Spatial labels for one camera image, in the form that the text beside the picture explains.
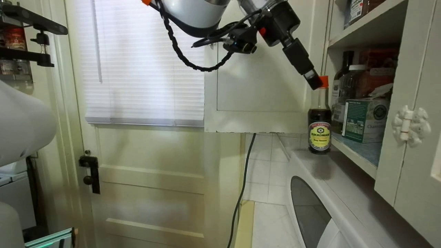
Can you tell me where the white plain cupboard door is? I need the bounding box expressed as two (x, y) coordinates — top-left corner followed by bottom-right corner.
(205, 0), (331, 135)

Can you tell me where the white cupboard with shelves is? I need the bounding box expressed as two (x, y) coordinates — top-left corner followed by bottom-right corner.
(316, 0), (411, 180)

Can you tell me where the black door handle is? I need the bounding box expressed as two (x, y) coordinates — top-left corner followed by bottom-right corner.
(78, 150), (103, 195)

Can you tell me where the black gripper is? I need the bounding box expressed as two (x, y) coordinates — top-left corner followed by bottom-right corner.
(256, 0), (324, 92)

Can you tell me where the soy sauce bottle red cap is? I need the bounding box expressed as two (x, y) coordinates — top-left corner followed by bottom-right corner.
(307, 74), (334, 155)

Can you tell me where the black stand post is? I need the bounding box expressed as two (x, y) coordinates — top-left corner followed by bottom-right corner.
(25, 155), (50, 242)

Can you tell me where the green carton box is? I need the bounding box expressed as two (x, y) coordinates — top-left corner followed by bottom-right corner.
(342, 96), (392, 143)

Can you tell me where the black braided cable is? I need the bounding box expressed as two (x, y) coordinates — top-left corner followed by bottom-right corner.
(154, 0), (236, 73)

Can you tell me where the white rounded base cover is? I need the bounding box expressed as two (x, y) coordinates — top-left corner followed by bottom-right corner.
(0, 201), (25, 248)

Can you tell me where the white cupboard door ornate latch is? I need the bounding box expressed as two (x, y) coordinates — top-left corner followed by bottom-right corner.
(374, 0), (441, 248)

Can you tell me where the black power cord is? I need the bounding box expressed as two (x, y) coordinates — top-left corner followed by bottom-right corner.
(227, 132), (258, 248)

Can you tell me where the grey metal rail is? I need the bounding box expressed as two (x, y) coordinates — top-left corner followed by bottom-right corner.
(24, 225), (78, 248)

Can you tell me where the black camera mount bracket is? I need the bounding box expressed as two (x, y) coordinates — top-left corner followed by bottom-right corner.
(0, 0), (71, 68)

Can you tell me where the brown food packet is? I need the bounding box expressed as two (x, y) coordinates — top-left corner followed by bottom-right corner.
(358, 45), (400, 99)

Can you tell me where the tall dark bottle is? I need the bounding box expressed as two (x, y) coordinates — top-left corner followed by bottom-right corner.
(330, 48), (356, 135)

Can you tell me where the glass jar grey lid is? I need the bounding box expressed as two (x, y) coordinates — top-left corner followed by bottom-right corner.
(349, 63), (371, 100)

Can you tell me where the cream panelled door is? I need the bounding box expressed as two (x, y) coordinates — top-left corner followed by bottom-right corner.
(64, 0), (247, 248)

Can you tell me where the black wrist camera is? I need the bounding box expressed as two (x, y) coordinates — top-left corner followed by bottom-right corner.
(224, 24), (260, 55)

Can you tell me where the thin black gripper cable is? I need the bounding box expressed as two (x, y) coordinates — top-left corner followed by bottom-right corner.
(192, 8), (267, 49)

